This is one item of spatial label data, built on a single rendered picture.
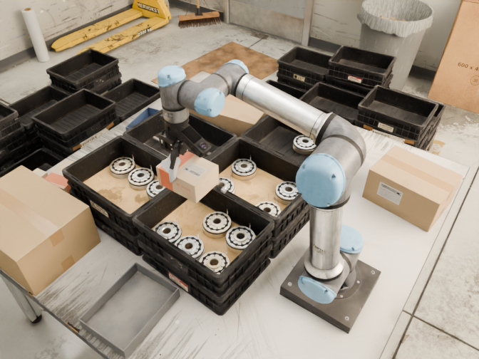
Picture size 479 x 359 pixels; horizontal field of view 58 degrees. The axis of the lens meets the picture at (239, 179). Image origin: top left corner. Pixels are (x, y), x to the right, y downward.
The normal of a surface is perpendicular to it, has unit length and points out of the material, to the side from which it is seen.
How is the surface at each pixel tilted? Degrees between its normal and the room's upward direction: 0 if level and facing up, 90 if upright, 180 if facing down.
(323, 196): 84
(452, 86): 73
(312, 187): 84
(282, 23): 90
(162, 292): 0
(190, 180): 0
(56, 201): 0
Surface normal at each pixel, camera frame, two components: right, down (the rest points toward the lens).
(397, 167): 0.00, -0.74
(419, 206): -0.67, 0.50
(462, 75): -0.54, 0.35
